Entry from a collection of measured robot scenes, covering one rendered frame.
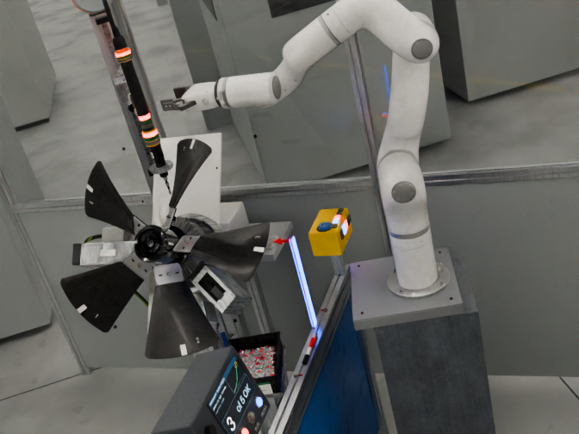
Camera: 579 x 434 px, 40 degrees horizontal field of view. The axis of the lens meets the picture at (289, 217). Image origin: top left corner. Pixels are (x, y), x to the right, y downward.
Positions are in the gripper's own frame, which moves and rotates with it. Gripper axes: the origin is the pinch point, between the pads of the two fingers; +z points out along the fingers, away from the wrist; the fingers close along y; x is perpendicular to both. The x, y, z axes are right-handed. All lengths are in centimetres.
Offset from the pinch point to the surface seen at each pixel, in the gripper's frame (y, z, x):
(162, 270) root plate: -7, 18, -53
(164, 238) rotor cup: -5.4, 14.1, -42.2
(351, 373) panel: 16, -26, -114
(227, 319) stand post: 30, 24, -101
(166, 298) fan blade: -14, 15, -59
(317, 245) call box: 21, -23, -63
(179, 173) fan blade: 13.9, 14.1, -30.2
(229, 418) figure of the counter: -72, -33, -48
